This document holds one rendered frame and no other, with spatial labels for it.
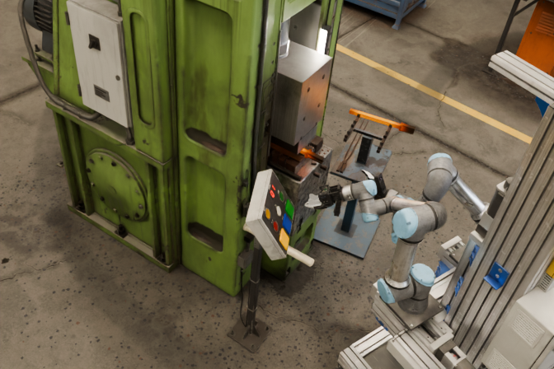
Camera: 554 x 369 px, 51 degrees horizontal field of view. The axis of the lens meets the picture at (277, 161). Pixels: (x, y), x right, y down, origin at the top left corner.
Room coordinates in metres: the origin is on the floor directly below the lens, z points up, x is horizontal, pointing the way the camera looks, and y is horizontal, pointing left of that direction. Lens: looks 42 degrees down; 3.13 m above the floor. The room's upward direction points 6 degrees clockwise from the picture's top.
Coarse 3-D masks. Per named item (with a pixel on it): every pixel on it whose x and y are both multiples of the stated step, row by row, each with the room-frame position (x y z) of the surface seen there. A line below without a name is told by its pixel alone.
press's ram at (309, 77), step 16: (304, 48) 2.68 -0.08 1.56; (288, 64) 2.50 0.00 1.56; (304, 64) 2.52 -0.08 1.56; (320, 64) 2.54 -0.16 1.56; (288, 80) 2.39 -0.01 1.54; (304, 80) 2.38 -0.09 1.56; (320, 80) 2.52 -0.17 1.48; (288, 96) 2.39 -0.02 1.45; (304, 96) 2.39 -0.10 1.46; (320, 96) 2.55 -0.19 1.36; (288, 112) 2.38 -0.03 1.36; (304, 112) 2.41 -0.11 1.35; (320, 112) 2.58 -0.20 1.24; (272, 128) 2.42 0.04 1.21; (288, 128) 2.38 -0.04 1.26; (304, 128) 2.44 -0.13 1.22
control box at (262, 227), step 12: (264, 180) 2.05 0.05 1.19; (276, 180) 2.10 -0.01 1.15; (264, 192) 1.96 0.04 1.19; (276, 192) 2.03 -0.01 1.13; (252, 204) 1.89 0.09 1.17; (264, 204) 1.88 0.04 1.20; (276, 204) 1.97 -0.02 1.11; (252, 216) 1.81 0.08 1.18; (264, 216) 1.82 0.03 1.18; (276, 216) 1.91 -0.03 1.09; (288, 216) 2.00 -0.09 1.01; (252, 228) 1.79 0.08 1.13; (264, 228) 1.78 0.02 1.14; (264, 240) 1.78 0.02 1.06; (276, 240) 1.79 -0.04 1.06; (276, 252) 1.78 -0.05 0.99
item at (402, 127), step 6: (354, 114) 3.02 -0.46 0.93; (360, 114) 3.00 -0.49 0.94; (366, 114) 3.00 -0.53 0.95; (372, 114) 3.01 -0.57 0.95; (378, 120) 2.96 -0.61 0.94; (384, 120) 2.96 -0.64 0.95; (390, 120) 2.97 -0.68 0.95; (396, 126) 2.93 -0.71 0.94; (402, 126) 2.92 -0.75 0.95; (408, 126) 2.92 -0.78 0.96; (408, 132) 2.91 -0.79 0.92
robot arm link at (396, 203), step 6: (384, 198) 2.02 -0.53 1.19; (390, 198) 2.01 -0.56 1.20; (396, 198) 1.99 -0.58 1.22; (402, 198) 2.02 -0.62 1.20; (390, 204) 1.97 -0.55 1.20; (396, 204) 1.93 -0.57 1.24; (402, 204) 1.90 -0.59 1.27; (408, 204) 1.87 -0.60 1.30; (414, 204) 1.85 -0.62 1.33; (420, 204) 1.82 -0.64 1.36; (432, 204) 1.73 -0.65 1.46; (438, 204) 1.73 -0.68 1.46; (390, 210) 1.96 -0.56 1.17; (396, 210) 1.92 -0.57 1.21; (438, 210) 1.70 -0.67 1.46; (444, 210) 1.72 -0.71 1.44; (438, 216) 1.68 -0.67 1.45; (444, 216) 1.69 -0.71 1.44; (438, 222) 1.75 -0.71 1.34; (444, 222) 1.68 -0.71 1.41; (438, 228) 1.66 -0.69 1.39
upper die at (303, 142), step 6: (312, 132) 2.53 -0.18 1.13; (276, 138) 2.47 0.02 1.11; (300, 138) 2.42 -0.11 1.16; (306, 138) 2.47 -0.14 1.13; (312, 138) 2.54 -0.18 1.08; (276, 144) 2.46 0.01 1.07; (282, 144) 2.45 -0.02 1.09; (288, 144) 2.43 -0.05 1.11; (300, 144) 2.42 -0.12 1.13; (306, 144) 2.48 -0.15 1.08; (288, 150) 2.43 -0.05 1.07; (294, 150) 2.41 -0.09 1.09; (300, 150) 2.43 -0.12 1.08
